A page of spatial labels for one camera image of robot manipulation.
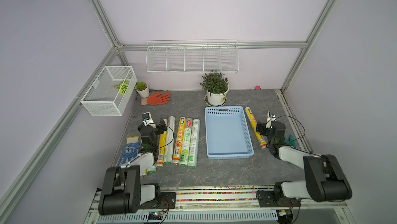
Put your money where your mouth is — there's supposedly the red rubber glove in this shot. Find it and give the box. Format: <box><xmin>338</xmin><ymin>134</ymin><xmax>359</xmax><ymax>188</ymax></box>
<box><xmin>141</xmin><ymin>93</ymin><xmax>171</xmax><ymax>106</ymax></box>

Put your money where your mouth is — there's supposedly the blue white work glove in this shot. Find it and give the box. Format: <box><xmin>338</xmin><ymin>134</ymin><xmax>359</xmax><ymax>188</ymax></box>
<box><xmin>116</xmin><ymin>136</ymin><xmax>142</xmax><ymax>166</ymax></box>

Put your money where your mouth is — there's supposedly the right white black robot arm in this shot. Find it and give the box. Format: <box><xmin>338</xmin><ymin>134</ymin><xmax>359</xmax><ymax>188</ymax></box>
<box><xmin>255</xmin><ymin>120</ymin><xmax>353</xmax><ymax>202</ymax></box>

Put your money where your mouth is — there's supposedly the yellow wrap roll far left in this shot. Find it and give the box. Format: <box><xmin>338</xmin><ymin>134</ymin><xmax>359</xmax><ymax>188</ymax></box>
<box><xmin>156</xmin><ymin>127</ymin><xmax>167</xmax><ymax>169</ymax></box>

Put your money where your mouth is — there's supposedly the white green roll far left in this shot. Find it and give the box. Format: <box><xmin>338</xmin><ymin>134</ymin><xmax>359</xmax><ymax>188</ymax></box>
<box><xmin>146</xmin><ymin>165</ymin><xmax>157</xmax><ymax>174</ymax></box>

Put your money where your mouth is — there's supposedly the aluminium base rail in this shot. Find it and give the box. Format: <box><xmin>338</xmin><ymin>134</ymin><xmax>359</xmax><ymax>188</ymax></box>
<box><xmin>84</xmin><ymin>185</ymin><xmax>356</xmax><ymax>224</ymax></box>

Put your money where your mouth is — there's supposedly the white wire wall shelf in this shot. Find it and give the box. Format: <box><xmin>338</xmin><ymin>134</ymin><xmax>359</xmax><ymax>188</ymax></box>
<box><xmin>146</xmin><ymin>40</ymin><xmax>239</xmax><ymax>73</ymax></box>

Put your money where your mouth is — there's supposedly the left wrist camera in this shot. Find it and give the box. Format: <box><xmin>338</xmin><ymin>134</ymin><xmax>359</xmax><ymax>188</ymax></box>
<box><xmin>142</xmin><ymin>112</ymin><xmax>156</xmax><ymax>127</ymax></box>

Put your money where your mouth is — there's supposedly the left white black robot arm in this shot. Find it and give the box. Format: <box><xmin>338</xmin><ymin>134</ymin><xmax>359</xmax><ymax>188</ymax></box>
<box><xmin>98</xmin><ymin>112</ymin><xmax>176</xmax><ymax>216</ymax></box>

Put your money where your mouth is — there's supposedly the yellow red plastic wrap roll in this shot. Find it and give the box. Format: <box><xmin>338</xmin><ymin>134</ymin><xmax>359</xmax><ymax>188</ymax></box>
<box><xmin>172</xmin><ymin>117</ymin><xmax>186</xmax><ymax>165</ymax></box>

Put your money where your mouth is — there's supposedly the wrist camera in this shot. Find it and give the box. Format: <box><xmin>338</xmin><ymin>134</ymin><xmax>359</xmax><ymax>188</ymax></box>
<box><xmin>266</xmin><ymin>111</ymin><xmax>276</xmax><ymax>128</ymax></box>
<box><xmin>142</xmin><ymin>112</ymin><xmax>156</xmax><ymax>127</ymax></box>

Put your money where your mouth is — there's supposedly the white wire side basket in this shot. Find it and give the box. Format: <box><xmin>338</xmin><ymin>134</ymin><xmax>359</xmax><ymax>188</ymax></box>
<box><xmin>80</xmin><ymin>66</ymin><xmax>137</xmax><ymax>116</ymax></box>

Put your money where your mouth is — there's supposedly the small potted green plant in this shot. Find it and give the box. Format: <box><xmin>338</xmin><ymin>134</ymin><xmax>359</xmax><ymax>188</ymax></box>
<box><xmin>135</xmin><ymin>82</ymin><xmax>150</xmax><ymax>98</ymax></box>

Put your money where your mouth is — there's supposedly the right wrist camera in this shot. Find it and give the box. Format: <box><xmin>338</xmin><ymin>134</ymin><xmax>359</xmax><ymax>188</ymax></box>
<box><xmin>266</xmin><ymin>111</ymin><xmax>276</xmax><ymax>128</ymax></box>

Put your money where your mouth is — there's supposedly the green toy in basket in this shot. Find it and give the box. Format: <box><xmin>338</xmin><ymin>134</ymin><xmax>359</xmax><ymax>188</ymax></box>
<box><xmin>114</xmin><ymin>80</ymin><xmax>129</xmax><ymax>95</ymax></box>

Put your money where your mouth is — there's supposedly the green rubber glove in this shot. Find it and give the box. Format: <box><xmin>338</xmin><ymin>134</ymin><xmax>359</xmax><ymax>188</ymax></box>
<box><xmin>284</xmin><ymin>134</ymin><xmax>296</xmax><ymax>148</ymax></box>

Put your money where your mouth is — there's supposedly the light blue plastic basket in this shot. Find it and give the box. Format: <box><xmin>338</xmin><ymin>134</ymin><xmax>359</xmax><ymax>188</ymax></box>
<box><xmin>205</xmin><ymin>106</ymin><xmax>254</xmax><ymax>160</ymax></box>

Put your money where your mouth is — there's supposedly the clear silver plastic wrap roll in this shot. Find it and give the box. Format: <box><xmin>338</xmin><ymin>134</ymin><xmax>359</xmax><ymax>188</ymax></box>
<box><xmin>163</xmin><ymin>116</ymin><xmax>175</xmax><ymax>165</ymax></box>

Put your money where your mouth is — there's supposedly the large potted green plant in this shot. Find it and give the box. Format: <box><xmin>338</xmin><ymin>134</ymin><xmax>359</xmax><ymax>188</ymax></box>
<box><xmin>200</xmin><ymin>73</ymin><xmax>230</xmax><ymax>106</ymax></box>

